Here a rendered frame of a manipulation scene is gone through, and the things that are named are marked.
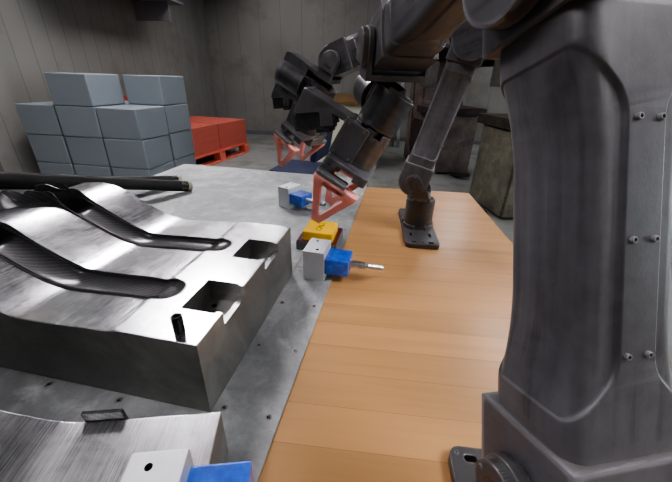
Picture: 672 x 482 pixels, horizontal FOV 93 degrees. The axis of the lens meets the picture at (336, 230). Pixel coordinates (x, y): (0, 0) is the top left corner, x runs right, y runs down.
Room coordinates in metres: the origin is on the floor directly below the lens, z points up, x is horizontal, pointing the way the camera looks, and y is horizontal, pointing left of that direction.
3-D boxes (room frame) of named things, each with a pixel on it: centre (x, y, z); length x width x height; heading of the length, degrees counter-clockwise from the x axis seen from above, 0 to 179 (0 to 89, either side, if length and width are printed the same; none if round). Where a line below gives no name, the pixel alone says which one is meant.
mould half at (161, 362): (0.38, 0.34, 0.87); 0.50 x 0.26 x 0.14; 80
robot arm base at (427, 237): (0.68, -0.19, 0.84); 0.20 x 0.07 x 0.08; 175
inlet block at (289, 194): (0.77, 0.08, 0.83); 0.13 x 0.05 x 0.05; 57
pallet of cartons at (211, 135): (4.65, 2.07, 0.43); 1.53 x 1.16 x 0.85; 175
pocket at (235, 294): (0.28, 0.13, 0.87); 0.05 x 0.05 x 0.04; 80
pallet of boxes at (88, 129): (3.05, 2.08, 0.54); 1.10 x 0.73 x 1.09; 82
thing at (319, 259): (0.46, -0.02, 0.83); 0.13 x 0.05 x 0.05; 78
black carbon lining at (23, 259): (0.37, 0.33, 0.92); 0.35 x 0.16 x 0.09; 80
